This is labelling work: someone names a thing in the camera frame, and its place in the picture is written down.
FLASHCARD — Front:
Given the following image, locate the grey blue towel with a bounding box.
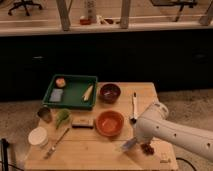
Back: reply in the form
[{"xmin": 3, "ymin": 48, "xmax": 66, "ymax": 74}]
[{"xmin": 121, "ymin": 138, "xmax": 137, "ymax": 151}]

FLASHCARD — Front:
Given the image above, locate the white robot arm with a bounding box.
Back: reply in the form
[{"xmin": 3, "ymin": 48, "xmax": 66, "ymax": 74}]
[{"xmin": 134, "ymin": 102, "xmax": 213, "ymax": 162}]

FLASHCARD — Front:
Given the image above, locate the dark purple bowl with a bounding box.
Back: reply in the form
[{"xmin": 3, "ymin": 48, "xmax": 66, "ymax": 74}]
[{"xmin": 99, "ymin": 83, "xmax": 121, "ymax": 104}]

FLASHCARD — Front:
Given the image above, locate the orange bowl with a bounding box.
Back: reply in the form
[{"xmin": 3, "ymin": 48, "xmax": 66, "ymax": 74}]
[{"xmin": 95, "ymin": 110, "xmax": 124, "ymax": 137}]

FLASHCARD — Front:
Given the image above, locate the small red bowl background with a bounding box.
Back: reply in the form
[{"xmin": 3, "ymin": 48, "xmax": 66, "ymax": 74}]
[{"xmin": 79, "ymin": 18, "xmax": 92, "ymax": 25}]

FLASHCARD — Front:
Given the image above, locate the green plastic tray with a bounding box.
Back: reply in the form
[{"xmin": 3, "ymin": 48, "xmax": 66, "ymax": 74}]
[{"xmin": 43, "ymin": 74, "xmax": 98, "ymax": 110}]

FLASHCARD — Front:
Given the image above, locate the orange round fruit toy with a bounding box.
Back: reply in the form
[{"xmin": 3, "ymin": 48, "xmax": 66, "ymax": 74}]
[{"xmin": 55, "ymin": 78, "xmax": 66, "ymax": 88}]

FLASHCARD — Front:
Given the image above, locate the dark rectangular block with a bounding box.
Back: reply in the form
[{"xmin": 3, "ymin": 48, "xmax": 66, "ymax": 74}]
[{"xmin": 72, "ymin": 118, "xmax": 94, "ymax": 128}]

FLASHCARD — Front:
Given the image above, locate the grey blue sponge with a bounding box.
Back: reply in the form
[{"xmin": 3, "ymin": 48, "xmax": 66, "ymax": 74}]
[{"xmin": 49, "ymin": 89, "xmax": 63, "ymax": 102}]

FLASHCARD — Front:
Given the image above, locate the green leafy vegetable toy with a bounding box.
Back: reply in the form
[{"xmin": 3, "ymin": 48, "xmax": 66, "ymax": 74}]
[{"xmin": 55, "ymin": 109, "xmax": 70, "ymax": 128}]

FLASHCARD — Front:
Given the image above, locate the small metal cup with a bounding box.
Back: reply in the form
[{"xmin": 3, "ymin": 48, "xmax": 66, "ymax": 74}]
[{"xmin": 37, "ymin": 107, "xmax": 52, "ymax": 123}]

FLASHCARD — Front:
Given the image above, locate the dark red grape bunch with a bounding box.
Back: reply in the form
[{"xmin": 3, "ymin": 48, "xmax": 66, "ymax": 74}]
[{"xmin": 141, "ymin": 143, "xmax": 154, "ymax": 155}]

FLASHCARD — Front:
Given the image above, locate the metal fork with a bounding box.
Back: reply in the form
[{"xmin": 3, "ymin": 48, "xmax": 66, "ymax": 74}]
[{"xmin": 44, "ymin": 128, "xmax": 70, "ymax": 159}]

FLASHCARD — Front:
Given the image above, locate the black office chair left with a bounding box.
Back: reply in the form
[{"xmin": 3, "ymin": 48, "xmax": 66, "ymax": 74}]
[{"xmin": 8, "ymin": 0, "xmax": 43, "ymax": 16}]

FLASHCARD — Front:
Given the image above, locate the black stand bottom left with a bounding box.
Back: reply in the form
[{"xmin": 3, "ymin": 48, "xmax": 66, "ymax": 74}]
[{"xmin": 0, "ymin": 138, "xmax": 25, "ymax": 171}]

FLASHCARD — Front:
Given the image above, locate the black cable on floor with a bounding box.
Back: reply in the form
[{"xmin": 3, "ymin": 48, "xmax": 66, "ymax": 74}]
[{"xmin": 175, "ymin": 156, "xmax": 198, "ymax": 171}]

